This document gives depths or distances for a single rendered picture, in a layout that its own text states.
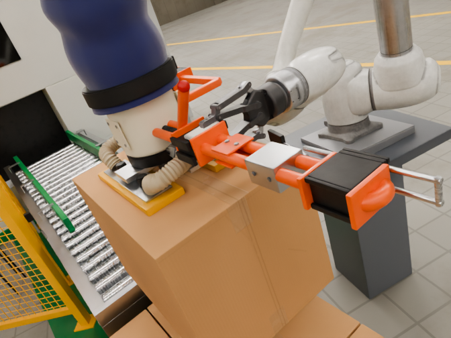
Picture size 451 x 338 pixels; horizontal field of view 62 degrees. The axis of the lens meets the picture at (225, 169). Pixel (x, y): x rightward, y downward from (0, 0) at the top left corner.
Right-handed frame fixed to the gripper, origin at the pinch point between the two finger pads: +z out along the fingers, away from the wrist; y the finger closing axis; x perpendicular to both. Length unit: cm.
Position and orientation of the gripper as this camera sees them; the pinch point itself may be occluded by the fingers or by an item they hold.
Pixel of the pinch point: (205, 140)
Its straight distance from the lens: 75.2
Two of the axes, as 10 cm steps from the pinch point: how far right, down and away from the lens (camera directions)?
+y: 3.0, 8.3, 4.7
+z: -7.5, 5.1, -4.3
